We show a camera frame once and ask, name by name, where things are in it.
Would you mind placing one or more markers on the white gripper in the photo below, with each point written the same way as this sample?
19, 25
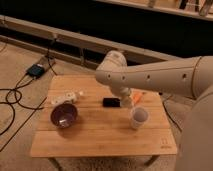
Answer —
125, 97

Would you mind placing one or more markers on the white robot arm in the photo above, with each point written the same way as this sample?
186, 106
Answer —
189, 77

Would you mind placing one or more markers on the white ceramic cup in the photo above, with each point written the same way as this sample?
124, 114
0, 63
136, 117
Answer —
138, 117

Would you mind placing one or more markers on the orange carrot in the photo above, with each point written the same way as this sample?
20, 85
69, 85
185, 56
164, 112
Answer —
137, 98

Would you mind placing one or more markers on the black rectangular block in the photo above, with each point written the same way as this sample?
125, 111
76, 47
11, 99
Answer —
111, 102

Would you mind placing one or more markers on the wooden table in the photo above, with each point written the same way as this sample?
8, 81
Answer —
101, 131

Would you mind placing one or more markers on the purple bowl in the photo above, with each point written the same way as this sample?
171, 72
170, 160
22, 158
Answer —
64, 115

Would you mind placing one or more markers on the black power adapter left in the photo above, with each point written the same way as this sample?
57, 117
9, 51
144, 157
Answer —
35, 71

